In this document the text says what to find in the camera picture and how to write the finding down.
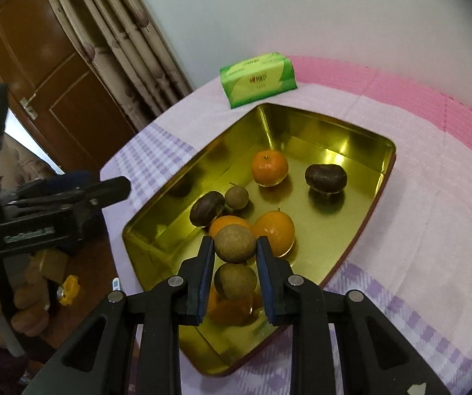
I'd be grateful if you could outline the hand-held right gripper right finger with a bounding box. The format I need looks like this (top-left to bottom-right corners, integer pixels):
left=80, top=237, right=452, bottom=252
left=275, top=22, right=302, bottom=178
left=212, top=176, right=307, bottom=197
left=256, top=236, right=451, bottom=395

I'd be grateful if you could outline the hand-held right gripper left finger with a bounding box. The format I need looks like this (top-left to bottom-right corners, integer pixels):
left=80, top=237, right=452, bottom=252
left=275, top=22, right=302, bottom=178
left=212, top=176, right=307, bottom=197
left=22, top=235, right=216, bottom=395

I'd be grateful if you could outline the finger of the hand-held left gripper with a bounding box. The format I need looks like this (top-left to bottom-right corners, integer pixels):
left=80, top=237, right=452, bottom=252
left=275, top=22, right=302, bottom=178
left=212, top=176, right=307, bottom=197
left=0, top=176, right=132, bottom=218
left=12, top=171, right=97, bottom=196

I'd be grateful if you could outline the brown longan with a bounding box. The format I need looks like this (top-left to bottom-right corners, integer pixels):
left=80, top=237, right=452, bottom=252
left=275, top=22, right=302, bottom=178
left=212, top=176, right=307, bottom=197
left=224, top=186, right=250, bottom=210
left=214, top=224, right=258, bottom=264

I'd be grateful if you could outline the medium orange mandarin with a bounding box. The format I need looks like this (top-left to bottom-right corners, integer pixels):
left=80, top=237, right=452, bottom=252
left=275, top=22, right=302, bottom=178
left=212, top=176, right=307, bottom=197
left=252, top=211, right=296, bottom=257

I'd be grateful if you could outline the small orange mandarin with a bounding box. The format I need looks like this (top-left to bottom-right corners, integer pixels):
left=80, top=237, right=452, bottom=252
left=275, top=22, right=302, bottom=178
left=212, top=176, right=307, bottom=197
left=208, top=215, right=253, bottom=239
left=251, top=150, right=290, bottom=187

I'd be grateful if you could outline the dark brown round fruit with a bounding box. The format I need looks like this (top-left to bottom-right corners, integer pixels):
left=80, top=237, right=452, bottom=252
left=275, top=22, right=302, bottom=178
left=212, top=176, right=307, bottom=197
left=189, top=191, right=225, bottom=228
left=305, top=164, right=348, bottom=193

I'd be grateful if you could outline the red and gold tin box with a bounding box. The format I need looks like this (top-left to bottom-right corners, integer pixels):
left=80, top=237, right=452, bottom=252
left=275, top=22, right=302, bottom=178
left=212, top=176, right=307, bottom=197
left=122, top=103, right=397, bottom=377

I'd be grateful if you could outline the person's left hand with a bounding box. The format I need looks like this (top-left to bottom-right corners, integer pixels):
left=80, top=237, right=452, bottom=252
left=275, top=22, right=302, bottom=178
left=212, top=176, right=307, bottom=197
left=0, top=269, right=51, bottom=348

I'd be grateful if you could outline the small cardboard box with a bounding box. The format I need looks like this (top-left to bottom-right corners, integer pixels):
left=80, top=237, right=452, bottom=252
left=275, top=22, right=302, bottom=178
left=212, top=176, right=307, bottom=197
left=34, top=249, right=70, bottom=282

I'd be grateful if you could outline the beige cloth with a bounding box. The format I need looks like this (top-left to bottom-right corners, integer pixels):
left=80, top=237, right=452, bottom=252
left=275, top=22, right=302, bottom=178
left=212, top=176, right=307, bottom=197
left=0, top=136, right=62, bottom=192

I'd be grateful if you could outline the small yellow toy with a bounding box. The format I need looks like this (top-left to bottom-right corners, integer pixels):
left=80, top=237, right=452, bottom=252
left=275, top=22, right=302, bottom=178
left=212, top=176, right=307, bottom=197
left=57, top=276, right=81, bottom=306

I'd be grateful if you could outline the brown wooden door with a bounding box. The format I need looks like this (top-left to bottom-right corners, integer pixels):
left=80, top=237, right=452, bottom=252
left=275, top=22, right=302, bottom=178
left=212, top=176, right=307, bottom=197
left=0, top=0, right=138, bottom=173

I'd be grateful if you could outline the beige patterned curtain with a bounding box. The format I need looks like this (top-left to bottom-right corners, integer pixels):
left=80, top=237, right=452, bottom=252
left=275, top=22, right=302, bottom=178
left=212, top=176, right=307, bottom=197
left=36, top=0, right=193, bottom=132

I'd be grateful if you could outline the pink purple checked bed sheet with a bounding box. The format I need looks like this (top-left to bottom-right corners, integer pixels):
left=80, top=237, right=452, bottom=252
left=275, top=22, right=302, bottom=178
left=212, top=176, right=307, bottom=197
left=99, top=55, right=472, bottom=395

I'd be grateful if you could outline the green tissue pack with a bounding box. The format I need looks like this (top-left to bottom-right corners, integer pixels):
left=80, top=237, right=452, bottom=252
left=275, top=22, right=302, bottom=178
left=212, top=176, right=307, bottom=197
left=220, top=52, right=299, bottom=110

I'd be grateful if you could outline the metal door handle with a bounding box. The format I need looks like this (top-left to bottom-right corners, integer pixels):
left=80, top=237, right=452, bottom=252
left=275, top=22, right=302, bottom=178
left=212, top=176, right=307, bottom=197
left=19, top=94, right=39, bottom=121

